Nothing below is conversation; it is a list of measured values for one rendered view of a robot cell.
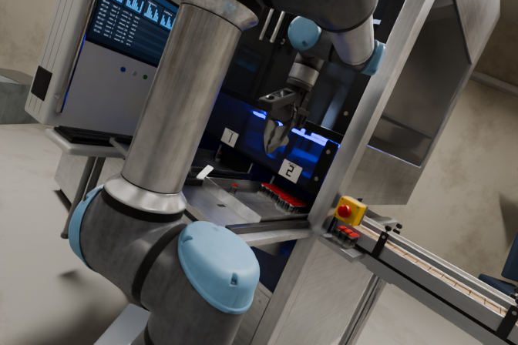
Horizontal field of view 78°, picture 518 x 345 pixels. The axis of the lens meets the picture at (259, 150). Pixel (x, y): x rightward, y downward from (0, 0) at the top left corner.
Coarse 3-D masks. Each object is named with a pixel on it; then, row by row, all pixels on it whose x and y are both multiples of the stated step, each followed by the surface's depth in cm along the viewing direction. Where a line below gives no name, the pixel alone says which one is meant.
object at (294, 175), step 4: (284, 160) 118; (284, 164) 118; (288, 164) 117; (292, 164) 116; (284, 168) 118; (288, 168) 117; (296, 168) 115; (300, 168) 114; (280, 172) 119; (284, 172) 117; (288, 172) 116; (292, 172) 115; (296, 172) 114; (300, 172) 114; (284, 176) 117; (288, 176) 116; (292, 176) 115; (296, 176) 114; (292, 180) 115; (296, 180) 114
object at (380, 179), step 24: (456, 0) 114; (480, 0) 134; (480, 24) 148; (480, 48) 165; (240, 96) 136; (456, 96) 169; (432, 144) 172; (360, 168) 111; (384, 168) 129; (408, 168) 155; (312, 192) 110; (360, 192) 120; (384, 192) 142; (408, 192) 175
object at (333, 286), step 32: (64, 160) 235; (64, 192) 228; (384, 224) 165; (320, 256) 116; (256, 288) 118; (320, 288) 131; (352, 288) 170; (256, 320) 117; (288, 320) 119; (320, 320) 149
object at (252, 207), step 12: (204, 180) 105; (216, 180) 109; (228, 180) 114; (240, 180) 119; (216, 192) 101; (240, 192) 116; (252, 192) 122; (228, 204) 97; (240, 204) 95; (252, 204) 108; (264, 204) 113; (252, 216) 91; (264, 216) 91; (276, 216) 96; (288, 216) 101; (300, 216) 107
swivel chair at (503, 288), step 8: (512, 248) 311; (512, 256) 308; (512, 264) 308; (504, 272) 310; (512, 272) 309; (480, 280) 314; (488, 280) 306; (496, 280) 311; (496, 288) 297; (504, 288) 295; (512, 288) 306
